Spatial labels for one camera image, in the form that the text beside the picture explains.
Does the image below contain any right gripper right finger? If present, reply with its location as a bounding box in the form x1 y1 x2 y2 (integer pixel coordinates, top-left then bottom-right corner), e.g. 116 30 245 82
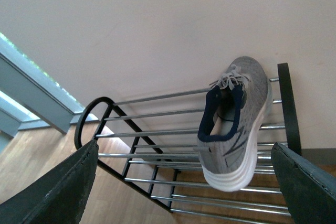
271 143 335 223

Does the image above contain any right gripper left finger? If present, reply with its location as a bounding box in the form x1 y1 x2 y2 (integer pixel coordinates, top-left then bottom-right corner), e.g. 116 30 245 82
1 140 98 223

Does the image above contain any grey sneaker with navy lining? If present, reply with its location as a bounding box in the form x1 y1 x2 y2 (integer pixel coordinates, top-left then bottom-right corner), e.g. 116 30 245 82
196 56 272 192

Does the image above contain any black metal shoe rack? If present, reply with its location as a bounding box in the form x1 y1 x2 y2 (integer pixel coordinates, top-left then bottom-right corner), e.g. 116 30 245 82
74 62 302 224

